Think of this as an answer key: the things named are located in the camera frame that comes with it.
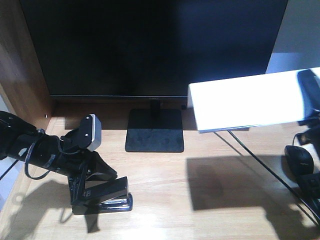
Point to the black computer mouse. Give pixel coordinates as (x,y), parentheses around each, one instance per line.
(299,160)

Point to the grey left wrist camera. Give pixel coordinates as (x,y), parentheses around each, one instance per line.
(87,136)

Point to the wooden shelf unit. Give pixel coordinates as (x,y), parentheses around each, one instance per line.
(22,85)

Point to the white paper sheets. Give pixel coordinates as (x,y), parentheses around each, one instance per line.
(245,102)

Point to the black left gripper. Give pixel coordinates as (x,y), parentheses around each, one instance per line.
(72,166)

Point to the black computer monitor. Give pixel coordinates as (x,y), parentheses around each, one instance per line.
(149,50)

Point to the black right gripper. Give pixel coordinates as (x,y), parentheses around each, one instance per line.
(309,84)

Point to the black stapler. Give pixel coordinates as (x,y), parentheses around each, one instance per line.
(108,197)

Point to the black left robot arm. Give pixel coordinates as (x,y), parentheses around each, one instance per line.
(24,142)

